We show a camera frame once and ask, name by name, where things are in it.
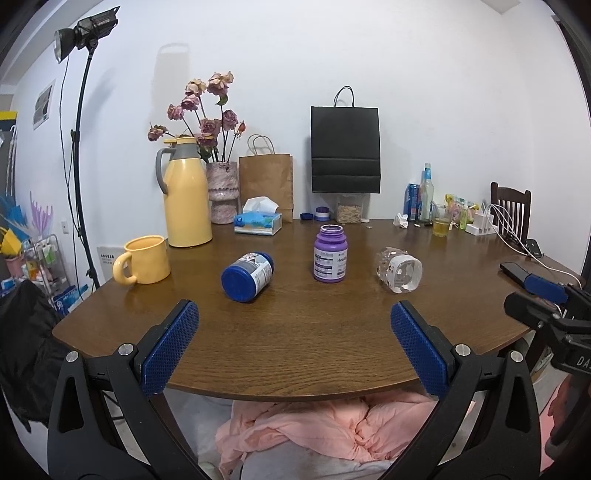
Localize clear plastic christmas cup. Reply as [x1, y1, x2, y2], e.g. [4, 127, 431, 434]
[375, 247, 423, 294]

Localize purple supplement bottle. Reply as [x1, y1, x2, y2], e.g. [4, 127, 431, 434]
[312, 224, 349, 283]

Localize black phone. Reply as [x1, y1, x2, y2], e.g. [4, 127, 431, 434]
[499, 262, 531, 290]

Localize dark wooden chair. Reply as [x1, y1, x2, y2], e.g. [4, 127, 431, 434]
[490, 182, 532, 243]

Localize black jacket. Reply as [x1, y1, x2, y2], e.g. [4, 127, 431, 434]
[1, 280, 69, 431]

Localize white power strip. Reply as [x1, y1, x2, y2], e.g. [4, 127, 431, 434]
[466, 211, 498, 237]

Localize pink cloth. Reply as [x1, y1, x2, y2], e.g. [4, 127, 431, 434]
[215, 389, 437, 479]

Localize colourful snack packets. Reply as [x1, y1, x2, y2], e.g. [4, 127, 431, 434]
[445, 194, 480, 230]

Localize glass of yellow tea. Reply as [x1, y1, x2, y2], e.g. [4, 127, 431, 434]
[432, 205, 452, 238]

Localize clear glass bottle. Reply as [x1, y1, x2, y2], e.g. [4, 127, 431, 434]
[418, 163, 434, 225]

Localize blue drink can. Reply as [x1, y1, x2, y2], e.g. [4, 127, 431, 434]
[404, 183, 420, 222]

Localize crumpled white tissue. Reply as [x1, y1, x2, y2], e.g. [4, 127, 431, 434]
[393, 213, 409, 229]

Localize yellow ceramic mug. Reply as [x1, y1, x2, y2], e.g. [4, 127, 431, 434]
[112, 235, 170, 286]

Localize clear jar of grains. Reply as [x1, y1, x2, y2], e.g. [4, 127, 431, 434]
[337, 194, 365, 225]

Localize blue white supplement bottle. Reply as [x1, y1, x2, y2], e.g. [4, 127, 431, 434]
[221, 252, 274, 303]

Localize small purple white jar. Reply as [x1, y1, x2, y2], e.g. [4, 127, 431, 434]
[315, 206, 331, 222]

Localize black paper bag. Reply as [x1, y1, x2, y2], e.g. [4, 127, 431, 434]
[310, 102, 382, 194]

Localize yellow thermos jug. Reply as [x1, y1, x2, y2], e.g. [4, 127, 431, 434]
[155, 136, 212, 248]

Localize blue tissue box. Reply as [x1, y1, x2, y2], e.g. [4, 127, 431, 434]
[233, 196, 283, 236]

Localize brown paper bag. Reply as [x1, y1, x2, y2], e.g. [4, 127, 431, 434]
[238, 134, 294, 223]

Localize dried pink flowers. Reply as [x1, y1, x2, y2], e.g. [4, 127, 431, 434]
[146, 71, 246, 163]

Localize studio light on stand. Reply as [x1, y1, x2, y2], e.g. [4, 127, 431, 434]
[53, 6, 120, 291]

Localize white charging cable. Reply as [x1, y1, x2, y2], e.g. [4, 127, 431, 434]
[482, 202, 584, 287]

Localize wire storage rack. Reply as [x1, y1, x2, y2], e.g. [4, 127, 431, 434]
[22, 234, 88, 317]

